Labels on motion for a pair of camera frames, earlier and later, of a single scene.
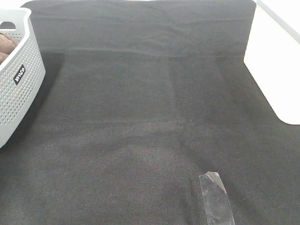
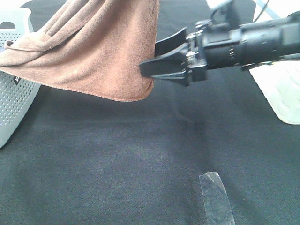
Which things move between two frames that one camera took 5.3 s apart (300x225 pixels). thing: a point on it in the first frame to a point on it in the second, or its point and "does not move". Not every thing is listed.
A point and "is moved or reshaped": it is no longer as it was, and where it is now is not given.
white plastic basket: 273,55 does not move
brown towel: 7,44 is moved or reshaped
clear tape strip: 217,206 does not move
